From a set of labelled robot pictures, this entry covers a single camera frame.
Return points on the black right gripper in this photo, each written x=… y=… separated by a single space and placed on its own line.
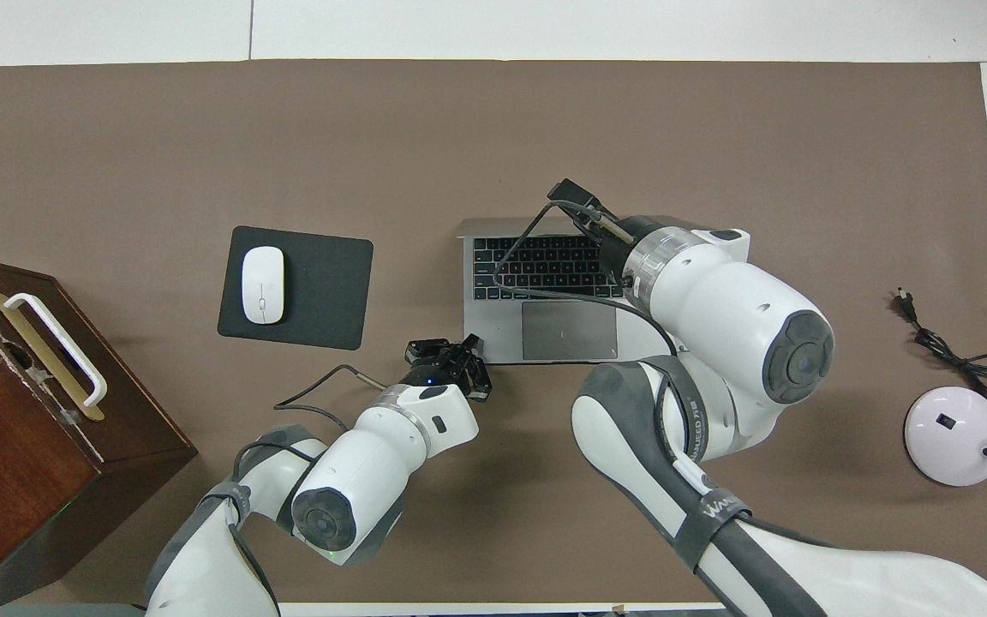
x=601 y=230

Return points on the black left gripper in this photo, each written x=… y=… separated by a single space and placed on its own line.
x=455 y=373

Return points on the silver grey laptop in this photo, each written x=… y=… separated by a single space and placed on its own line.
x=569 y=330

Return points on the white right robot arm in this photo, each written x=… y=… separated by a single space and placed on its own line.
x=742 y=326

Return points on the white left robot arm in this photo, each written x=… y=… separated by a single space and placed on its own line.
x=365 y=467

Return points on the brown table mat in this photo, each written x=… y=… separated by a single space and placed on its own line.
x=493 y=128

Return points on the black mouse pad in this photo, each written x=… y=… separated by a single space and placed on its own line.
x=326 y=291

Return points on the white computer mouse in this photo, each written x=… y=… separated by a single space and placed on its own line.
x=263 y=285

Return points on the gold metal plate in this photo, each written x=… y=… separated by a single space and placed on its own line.
x=86 y=404

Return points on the white desk lamp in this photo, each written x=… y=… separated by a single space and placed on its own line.
x=952 y=441

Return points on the dark wooden box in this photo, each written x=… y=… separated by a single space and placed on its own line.
x=5 y=446

